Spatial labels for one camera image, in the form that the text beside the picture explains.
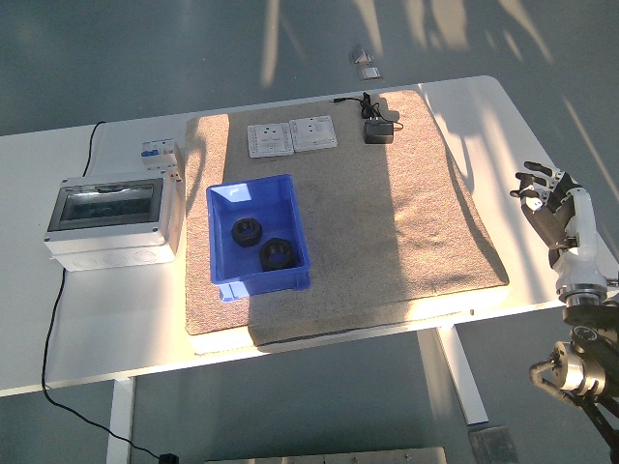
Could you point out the silver floor socket plate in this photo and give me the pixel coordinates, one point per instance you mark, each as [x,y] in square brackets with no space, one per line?
[368,73]
[361,55]

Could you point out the black floor plug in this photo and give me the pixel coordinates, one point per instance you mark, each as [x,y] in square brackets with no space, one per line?
[170,458]

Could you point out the grey distribution box clear lid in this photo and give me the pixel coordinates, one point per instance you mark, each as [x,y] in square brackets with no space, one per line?
[106,208]

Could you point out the large black hex nut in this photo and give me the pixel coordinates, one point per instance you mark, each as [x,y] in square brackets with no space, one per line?
[266,261]

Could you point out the black power adapter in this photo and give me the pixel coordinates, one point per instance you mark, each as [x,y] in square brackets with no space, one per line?
[378,133]

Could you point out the grey metal base plate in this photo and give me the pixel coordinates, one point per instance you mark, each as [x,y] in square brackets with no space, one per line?
[338,458]

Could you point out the grey-brown mat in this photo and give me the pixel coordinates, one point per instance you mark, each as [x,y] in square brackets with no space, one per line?
[367,241]

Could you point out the white circuit breaker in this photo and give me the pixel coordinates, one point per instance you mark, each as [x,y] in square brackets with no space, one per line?
[157,152]

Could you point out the grey table foot plate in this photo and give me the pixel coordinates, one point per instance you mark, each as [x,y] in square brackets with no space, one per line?
[493,447]

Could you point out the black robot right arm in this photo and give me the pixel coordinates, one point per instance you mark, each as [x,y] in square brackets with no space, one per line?
[587,314]

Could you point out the blue plastic box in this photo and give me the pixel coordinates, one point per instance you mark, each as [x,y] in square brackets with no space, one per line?
[227,266]

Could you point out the white socket panel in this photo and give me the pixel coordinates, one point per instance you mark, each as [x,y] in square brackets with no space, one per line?
[271,140]
[314,133]

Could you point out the small dark hex nut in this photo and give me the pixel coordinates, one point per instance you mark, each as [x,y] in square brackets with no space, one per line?
[238,237]

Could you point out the robot right hand white shell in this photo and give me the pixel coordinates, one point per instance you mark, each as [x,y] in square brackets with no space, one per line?
[580,261]

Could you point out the white table leg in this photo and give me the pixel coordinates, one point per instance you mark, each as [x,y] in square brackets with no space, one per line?
[464,382]
[120,420]

